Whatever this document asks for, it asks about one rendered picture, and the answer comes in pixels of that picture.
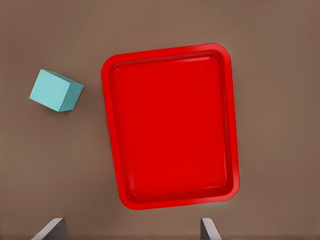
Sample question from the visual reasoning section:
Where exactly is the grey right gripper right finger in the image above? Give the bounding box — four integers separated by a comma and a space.
200, 217, 223, 240

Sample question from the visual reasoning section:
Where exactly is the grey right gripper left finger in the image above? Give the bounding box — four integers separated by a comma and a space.
31, 217, 67, 240

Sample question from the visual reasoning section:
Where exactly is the red plastic tray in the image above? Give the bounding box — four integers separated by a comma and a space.
100, 43, 241, 211

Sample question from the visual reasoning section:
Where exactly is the teal cube box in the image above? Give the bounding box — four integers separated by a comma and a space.
29, 69, 85, 113

